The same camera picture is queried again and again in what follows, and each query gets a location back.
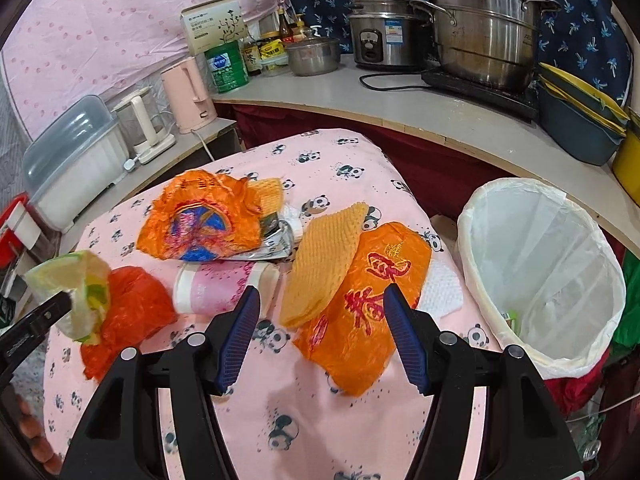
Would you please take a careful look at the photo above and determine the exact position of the stack of grey yellow basins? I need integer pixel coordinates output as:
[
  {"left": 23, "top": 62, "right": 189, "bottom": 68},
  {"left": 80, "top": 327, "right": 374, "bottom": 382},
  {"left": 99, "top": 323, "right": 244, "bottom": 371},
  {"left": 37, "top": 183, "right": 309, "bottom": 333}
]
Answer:
[{"left": 537, "top": 62, "right": 631, "bottom": 166}]

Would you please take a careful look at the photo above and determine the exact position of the yellow bucket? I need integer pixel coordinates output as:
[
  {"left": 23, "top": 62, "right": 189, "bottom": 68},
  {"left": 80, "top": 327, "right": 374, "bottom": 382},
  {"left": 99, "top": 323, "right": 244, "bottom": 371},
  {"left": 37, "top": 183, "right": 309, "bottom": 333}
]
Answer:
[{"left": 612, "top": 110, "right": 640, "bottom": 192}]

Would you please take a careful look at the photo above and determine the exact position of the trash bin with white liner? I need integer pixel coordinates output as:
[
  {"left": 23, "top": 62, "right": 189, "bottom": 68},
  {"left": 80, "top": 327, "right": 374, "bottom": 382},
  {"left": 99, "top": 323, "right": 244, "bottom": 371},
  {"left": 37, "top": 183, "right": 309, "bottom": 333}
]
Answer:
[{"left": 456, "top": 177, "right": 629, "bottom": 382}]

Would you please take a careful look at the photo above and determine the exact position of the green silver snack wrapper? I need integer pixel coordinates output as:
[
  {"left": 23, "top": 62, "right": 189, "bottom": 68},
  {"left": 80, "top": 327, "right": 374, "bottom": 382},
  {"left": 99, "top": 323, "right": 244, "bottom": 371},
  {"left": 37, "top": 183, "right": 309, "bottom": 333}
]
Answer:
[{"left": 230, "top": 207, "right": 303, "bottom": 264}]

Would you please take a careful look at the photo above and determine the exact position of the white paper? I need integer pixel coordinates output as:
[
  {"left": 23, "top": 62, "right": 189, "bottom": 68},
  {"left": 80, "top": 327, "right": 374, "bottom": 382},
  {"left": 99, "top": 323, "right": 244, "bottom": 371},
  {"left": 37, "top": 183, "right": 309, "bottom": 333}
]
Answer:
[{"left": 419, "top": 260, "right": 469, "bottom": 319}]

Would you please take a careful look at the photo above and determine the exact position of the white tissue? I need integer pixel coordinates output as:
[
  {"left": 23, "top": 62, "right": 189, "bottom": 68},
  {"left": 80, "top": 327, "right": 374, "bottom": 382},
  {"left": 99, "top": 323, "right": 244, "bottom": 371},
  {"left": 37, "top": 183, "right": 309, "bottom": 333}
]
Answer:
[{"left": 281, "top": 204, "right": 304, "bottom": 239}]

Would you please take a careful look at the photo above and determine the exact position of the orange bag with red characters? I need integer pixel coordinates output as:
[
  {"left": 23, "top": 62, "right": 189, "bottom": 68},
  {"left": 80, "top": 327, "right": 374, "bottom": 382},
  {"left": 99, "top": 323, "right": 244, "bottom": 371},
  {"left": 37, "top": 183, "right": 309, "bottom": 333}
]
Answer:
[{"left": 292, "top": 221, "right": 432, "bottom": 396}]

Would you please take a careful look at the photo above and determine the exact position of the steel rice cooker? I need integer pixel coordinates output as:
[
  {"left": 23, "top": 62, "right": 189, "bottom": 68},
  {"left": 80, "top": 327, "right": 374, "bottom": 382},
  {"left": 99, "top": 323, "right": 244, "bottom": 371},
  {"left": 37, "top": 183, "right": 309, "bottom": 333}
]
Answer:
[{"left": 347, "top": 0, "right": 434, "bottom": 71}]

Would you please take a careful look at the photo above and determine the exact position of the pink panda printed cloth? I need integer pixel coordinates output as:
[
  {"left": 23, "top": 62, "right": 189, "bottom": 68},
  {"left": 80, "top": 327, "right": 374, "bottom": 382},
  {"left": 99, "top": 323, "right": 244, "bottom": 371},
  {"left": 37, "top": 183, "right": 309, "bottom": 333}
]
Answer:
[{"left": 42, "top": 127, "right": 502, "bottom": 480}]

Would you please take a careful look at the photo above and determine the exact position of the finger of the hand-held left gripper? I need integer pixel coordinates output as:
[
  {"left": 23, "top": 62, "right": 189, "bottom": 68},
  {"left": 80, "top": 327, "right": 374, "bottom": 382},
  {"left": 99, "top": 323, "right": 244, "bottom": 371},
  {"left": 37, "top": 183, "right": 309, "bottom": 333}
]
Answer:
[{"left": 0, "top": 290, "right": 74, "bottom": 378}]

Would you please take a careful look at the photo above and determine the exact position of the small steel pot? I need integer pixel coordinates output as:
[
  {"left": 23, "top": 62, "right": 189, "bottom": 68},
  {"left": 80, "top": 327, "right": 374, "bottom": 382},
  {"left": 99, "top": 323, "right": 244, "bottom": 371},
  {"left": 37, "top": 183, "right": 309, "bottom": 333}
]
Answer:
[{"left": 285, "top": 27, "right": 342, "bottom": 77}]

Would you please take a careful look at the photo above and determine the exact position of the red plastic bag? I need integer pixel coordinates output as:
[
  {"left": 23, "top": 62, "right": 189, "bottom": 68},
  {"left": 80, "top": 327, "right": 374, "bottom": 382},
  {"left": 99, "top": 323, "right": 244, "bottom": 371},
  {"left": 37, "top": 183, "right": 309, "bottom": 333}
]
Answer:
[{"left": 80, "top": 266, "right": 179, "bottom": 382}]

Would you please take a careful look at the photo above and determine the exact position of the green cloth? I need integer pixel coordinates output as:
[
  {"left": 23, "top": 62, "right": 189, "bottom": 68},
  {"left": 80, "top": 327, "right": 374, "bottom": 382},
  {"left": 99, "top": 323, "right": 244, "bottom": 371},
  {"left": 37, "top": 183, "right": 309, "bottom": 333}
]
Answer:
[{"left": 611, "top": 302, "right": 640, "bottom": 347}]

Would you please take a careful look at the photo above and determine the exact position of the white glass kettle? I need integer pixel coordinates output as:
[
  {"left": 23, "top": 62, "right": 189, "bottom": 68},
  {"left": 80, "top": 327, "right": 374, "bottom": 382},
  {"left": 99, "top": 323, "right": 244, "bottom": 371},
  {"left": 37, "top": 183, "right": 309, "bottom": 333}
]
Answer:
[{"left": 112, "top": 86, "right": 176, "bottom": 165}]

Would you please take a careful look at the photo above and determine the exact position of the dark sauce bottle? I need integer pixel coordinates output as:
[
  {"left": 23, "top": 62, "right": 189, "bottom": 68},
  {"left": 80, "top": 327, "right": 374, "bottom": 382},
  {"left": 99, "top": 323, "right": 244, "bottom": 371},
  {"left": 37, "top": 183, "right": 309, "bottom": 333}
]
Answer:
[{"left": 242, "top": 34, "right": 264, "bottom": 77}]

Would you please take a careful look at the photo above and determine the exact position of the red white box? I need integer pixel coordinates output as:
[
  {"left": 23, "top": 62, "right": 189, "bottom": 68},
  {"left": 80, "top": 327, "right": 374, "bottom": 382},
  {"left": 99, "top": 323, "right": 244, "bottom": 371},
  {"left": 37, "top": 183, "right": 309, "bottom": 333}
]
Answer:
[{"left": 0, "top": 194, "right": 42, "bottom": 267}]

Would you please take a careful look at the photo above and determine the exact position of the black induction cooker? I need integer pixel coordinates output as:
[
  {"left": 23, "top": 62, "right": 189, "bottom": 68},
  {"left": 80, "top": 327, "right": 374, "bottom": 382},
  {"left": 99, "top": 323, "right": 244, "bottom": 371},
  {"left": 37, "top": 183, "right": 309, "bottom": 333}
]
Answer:
[{"left": 420, "top": 67, "right": 542, "bottom": 120}]

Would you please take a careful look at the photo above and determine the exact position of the pink paper cup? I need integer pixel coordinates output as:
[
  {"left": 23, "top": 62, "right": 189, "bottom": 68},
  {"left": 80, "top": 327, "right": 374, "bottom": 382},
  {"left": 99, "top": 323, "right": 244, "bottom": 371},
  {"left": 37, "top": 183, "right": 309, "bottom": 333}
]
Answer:
[{"left": 172, "top": 261, "right": 281, "bottom": 317}]

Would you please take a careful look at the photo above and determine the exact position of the white cardboard box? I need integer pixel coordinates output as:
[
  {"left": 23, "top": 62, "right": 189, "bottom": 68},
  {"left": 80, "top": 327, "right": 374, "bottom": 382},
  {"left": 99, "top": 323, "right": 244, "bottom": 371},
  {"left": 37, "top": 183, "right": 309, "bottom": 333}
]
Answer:
[{"left": 180, "top": 0, "right": 250, "bottom": 56}]

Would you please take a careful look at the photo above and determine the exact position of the maroon counter skirt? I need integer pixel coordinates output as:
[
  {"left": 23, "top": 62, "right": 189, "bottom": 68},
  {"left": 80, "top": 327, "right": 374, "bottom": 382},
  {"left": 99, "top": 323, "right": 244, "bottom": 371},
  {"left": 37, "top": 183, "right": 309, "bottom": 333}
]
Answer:
[{"left": 235, "top": 104, "right": 503, "bottom": 213}]

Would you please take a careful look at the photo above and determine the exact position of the yellow green plastic bag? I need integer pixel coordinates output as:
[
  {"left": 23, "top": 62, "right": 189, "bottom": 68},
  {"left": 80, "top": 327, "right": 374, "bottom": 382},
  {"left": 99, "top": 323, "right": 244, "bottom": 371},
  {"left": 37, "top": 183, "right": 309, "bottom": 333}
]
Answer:
[{"left": 25, "top": 250, "right": 112, "bottom": 345}]

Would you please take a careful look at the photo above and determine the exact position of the large orange foam net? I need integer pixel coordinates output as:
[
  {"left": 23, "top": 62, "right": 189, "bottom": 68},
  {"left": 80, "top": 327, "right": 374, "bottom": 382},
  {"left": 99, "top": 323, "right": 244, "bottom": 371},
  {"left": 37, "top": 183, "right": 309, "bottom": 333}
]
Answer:
[{"left": 278, "top": 201, "right": 371, "bottom": 329}]

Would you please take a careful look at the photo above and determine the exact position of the brown bottle with red cap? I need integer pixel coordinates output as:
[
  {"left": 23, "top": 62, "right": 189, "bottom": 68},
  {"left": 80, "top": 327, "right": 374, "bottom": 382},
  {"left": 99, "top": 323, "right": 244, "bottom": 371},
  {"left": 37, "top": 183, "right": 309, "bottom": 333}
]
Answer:
[{"left": 278, "top": 7, "right": 296, "bottom": 44}]

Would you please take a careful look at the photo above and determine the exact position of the large steel steamer pot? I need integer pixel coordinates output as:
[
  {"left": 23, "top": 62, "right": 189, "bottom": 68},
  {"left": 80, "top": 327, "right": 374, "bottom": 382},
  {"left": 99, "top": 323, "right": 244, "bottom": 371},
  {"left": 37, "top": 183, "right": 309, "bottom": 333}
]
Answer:
[{"left": 410, "top": 0, "right": 562, "bottom": 92}]

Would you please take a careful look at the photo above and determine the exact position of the red cloth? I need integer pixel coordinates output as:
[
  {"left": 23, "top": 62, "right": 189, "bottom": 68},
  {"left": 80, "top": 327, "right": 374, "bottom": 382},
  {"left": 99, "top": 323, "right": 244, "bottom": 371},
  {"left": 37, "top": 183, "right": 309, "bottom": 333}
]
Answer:
[{"left": 544, "top": 350, "right": 612, "bottom": 417}]

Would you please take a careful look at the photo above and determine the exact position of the white container with clear lid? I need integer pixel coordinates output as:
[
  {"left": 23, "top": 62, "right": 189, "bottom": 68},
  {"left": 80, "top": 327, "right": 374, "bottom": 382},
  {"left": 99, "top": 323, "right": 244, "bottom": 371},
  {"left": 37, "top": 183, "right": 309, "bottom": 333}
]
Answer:
[{"left": 21, "top": 95, "right": 132, "bottom": 234}]

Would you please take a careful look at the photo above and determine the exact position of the pink dotted curtain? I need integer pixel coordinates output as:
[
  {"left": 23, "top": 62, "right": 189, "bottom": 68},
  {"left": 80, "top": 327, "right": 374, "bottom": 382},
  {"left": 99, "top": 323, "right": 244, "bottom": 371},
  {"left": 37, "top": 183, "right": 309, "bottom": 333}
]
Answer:
[{"left": 0, "top": 0, "right": 287, "bottom": 161}]

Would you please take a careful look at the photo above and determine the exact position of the pink electric kettle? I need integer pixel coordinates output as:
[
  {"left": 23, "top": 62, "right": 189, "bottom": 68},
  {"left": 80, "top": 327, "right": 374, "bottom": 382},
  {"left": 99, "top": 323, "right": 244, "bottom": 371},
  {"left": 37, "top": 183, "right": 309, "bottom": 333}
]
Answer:
[{"left": 160, "top": 56, "right": 217, "bottom": 135}]

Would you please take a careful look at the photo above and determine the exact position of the orange bag with blue print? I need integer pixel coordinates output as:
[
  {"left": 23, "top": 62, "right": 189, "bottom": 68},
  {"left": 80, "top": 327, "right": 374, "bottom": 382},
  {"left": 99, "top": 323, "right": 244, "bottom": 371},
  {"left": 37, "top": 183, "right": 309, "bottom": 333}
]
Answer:
[{"left": 136, "top": 170, "right": 267, "bottom": 264}]

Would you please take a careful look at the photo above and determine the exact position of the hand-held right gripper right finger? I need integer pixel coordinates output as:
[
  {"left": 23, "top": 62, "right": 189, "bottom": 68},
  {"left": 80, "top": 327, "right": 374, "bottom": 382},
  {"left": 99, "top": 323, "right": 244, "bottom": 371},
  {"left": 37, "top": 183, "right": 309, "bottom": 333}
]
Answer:
[{"left": 382, "top": 284, "right": 586, "bottom": 480}]

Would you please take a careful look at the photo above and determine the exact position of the black power cable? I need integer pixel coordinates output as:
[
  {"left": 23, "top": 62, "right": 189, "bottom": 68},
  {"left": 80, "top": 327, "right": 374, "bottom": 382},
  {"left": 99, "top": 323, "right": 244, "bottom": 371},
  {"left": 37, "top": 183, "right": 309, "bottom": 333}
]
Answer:
[{"left": 358, "top": 71, "right": 427, "bottom": 94}]

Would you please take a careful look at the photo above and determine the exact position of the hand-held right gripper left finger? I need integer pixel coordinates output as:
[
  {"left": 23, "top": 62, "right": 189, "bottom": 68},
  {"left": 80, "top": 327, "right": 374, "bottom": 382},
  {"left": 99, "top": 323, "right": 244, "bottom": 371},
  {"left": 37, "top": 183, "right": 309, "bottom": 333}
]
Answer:
[{"left": 60, "top": 285, "right": 263, "bottom": 480}]

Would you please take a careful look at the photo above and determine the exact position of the green tin can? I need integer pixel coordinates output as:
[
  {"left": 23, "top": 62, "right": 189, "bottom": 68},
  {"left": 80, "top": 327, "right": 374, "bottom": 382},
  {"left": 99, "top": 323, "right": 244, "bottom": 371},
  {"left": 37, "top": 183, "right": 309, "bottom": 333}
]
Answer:
[{"left": 204, "top": 41, "right": 250, "bottom": 95}]

